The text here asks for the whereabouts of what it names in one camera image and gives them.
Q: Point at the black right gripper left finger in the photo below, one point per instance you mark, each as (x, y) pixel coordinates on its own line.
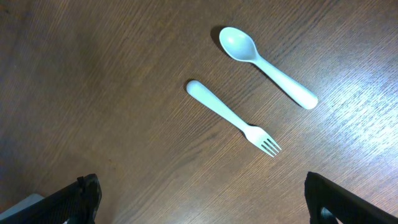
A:
(76, 203)

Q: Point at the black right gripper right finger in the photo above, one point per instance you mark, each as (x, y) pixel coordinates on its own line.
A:
(327, 202)

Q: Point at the white plastic fork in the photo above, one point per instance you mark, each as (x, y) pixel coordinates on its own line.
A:
(254, 134)

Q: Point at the white plastic spoon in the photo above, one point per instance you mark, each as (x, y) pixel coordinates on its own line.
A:
(241, 47)

